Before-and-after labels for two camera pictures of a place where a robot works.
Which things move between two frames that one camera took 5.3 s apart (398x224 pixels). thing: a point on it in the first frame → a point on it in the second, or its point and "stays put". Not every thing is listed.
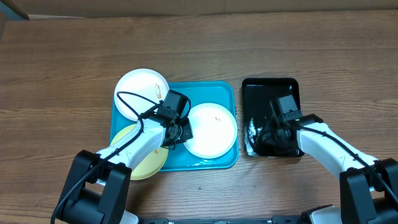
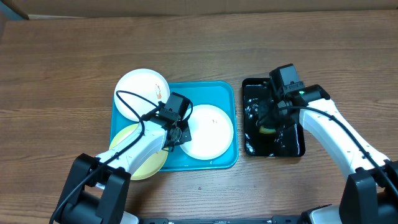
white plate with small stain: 213,129 stays put
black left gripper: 188,134 stays put
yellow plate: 148,166 stays put
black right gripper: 268,139 → 268,111
